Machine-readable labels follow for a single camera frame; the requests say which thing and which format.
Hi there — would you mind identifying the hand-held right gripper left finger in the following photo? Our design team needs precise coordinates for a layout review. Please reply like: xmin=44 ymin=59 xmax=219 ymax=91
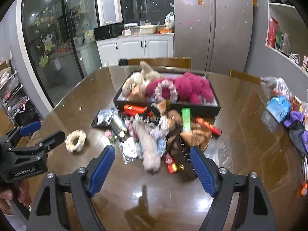
xmin=26 ymin=145 xmax=116 ymax=231

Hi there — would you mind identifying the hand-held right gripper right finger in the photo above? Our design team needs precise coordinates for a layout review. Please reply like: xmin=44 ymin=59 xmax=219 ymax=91
xmin=189 ymin=146 xmax=278 ymax=231

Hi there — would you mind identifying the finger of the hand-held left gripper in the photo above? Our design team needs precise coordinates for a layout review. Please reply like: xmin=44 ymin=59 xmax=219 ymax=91
xmin=0 ymin=120 xmax=42 ymax=147
xmin=36 ymin=130 xmax=66 ymax=158

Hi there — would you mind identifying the cream fluffy hair band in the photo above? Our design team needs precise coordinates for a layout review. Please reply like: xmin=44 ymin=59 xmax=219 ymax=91
xmin=132 ymin=119 xmax=162 ymax=174

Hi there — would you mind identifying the black box white interior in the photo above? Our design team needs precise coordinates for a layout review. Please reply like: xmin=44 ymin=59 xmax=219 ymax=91
xmin=113 ymin=70 xmax=222 ymax=118

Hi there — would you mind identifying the brown triangular snack packet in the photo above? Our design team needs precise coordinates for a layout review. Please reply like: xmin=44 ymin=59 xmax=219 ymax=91
xmin=130 ymin=85 xmax=148 ymax=100

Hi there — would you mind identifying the magenta plush toy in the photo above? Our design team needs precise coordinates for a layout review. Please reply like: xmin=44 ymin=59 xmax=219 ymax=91
xmin=146 ymin=72 xmax=214 ymax=105

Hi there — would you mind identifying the white plush bunny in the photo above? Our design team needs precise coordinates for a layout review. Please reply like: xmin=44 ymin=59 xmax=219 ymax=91
xmin=121 ymin=72 xmax=145 ymax=97

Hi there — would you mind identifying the pale lace scrunchie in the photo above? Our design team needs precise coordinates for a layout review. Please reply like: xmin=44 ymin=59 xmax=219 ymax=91
xmin=154 ymin=79 xmax=179 ymax=101

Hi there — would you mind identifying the beige plush toy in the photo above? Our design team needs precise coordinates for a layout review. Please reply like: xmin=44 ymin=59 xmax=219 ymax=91
xmin=140 ymin=61 xmax=160 ymax=82

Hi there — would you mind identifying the glossy wooden desktop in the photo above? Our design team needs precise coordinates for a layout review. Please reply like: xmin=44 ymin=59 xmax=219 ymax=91
xmin=0 ymin=65 xmax=308 ymax=231

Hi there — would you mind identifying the person's left hand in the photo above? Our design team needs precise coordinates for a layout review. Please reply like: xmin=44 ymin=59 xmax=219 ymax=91
xmin=0 ymin=180 xmax=32 ymax=216

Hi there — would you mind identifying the cream crochet scrunchie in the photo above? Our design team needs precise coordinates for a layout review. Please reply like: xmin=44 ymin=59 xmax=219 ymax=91
xmin=65 ymin=130 xmax=87 ymax=153

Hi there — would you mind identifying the dark brown dotted pouch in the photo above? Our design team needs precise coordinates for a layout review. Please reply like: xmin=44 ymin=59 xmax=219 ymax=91
xmin=166 ymin=130 xmax=198 ymax=182

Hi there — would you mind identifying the small red packet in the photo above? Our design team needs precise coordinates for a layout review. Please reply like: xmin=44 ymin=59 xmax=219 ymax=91
xmin=162 ymin=153 xmax=184 ymax=175

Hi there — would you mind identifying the orange triangular snack packet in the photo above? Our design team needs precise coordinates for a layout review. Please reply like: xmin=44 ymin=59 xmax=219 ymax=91
xmin=180 ymin=129 xmax=212 ymax=150

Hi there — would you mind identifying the red patterned tube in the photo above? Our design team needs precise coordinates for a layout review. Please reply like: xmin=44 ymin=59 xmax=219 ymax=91
xmin=195 ymin=117 xmax=223 ymax=136

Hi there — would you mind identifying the dark striped tube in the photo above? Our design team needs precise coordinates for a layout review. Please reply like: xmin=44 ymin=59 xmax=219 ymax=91
xmin=109 ymin=115 xmax=128 ymax=136

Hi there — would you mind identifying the black packet white label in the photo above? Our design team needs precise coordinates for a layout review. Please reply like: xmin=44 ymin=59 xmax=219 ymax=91
xmin=91 ymin=108 xmax=116 ymax=129

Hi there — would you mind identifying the green tube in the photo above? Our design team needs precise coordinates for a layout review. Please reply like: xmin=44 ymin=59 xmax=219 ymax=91
xmin=182 ymin=108 xmax=192 ymax=131

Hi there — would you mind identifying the glass sliding door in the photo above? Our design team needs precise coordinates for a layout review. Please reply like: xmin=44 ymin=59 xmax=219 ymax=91
xmin=21 ymin=0 xmax=101 ymax=106

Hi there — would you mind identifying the blue packet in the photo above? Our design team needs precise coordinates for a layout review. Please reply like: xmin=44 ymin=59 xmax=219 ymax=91
xmin=266 ymin=96 xmax=291 ymax=123

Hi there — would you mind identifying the grey cloth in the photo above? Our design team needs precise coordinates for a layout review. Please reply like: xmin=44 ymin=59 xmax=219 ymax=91
xmin=289 ymin=123 xmax=308 ymax=157

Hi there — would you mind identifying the white pen orange cap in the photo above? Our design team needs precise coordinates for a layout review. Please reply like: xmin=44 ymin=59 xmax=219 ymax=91
xmin=300 ymin=155 xmax=308 ymax=196

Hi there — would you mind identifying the wooden chair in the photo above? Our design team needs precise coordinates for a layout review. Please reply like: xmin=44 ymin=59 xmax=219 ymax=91
xmin=228 ymin=68 xmax=261 ymax=85
xmin=127 ymin=57 xmax=192 ymax=69

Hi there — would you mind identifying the purple cloth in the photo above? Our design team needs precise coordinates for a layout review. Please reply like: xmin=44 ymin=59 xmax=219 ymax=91
xmin=284 ymin=111 xmax=308 ymax=137

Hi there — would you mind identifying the clear plastic bag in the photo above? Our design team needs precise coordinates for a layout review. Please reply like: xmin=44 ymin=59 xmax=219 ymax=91
xmin=260 ymin=76 xmax=293 ymax=101

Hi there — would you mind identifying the wooden chair back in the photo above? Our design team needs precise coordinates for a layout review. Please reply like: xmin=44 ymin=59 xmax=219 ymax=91
xmin=127 ymin=57 xmax=192 ymax=69

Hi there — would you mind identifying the clear bag of snacks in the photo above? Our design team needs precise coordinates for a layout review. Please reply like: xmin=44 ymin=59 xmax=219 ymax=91
xmin=290 ymin=96 xmax=304 ymax=112

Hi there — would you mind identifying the black microwave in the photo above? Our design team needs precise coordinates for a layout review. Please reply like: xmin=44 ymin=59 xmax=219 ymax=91
xmin=93 ymin=23 xmax=124 ymax=41

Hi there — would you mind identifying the white kitchen cabinet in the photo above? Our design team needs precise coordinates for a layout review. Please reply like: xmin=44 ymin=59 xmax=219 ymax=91
xmin=96 ymin=34 xmax=175 ymax=66

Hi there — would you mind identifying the beige basin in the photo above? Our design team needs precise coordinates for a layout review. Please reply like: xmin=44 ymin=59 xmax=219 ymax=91
xmin=140 ymin=25 xmax=158 ymax=34

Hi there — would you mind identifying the silver double-door fridge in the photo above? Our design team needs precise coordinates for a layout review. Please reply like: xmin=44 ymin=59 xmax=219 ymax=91
xmin=173 ymin=0 xmax=254 ymax=74

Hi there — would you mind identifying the red gift box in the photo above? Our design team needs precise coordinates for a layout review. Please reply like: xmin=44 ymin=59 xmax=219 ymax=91
xmin=267 ymin=18 xmax=280 ymax=49

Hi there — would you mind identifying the white plastic bag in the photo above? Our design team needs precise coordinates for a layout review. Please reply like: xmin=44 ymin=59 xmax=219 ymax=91
xmin=164 ymin=12 xmax=175 ymax=29

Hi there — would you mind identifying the metal wire rack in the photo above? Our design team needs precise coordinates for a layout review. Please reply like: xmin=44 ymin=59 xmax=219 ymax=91
xmin=0 ymin=63 xmax=41 ymax=128

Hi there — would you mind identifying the white wall shelf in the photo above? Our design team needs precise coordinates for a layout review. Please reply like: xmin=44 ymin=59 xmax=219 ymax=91
xmin=265 ymin=0 xmax=308 ymax=77

